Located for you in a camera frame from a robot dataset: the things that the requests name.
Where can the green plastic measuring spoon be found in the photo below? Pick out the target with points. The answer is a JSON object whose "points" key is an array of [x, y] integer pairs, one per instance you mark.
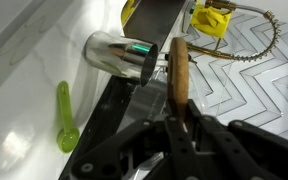
{"points": [[67, 133]]}

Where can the crumpled yellow cloth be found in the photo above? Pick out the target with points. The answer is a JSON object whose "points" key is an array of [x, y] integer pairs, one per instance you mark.
{"points": [[128, 10]]}

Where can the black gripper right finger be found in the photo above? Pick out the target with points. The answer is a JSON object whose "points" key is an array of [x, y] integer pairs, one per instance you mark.
{"points": [[244, 150]]}

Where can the silver metal cup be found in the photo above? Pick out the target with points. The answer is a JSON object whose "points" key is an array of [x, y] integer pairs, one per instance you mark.
{"points": [[117, 55]]}

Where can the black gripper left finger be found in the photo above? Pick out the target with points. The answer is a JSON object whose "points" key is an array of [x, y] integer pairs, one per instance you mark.
{"points": [[140, 150]]}

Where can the yellow cloth draped over faucet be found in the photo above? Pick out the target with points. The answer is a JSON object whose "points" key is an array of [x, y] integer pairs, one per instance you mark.
{"points": [[210, 20]]}

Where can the round wooden coaster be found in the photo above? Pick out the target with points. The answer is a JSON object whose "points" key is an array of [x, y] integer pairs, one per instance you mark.
{"points": [[178, 73]]}

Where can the stainless steel sink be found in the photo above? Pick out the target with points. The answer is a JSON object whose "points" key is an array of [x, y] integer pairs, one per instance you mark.
{"points": [[157, 20]]}

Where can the gold spring kitchen faucet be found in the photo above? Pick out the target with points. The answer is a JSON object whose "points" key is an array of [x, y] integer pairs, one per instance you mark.
{"points": [[250, 55]]}

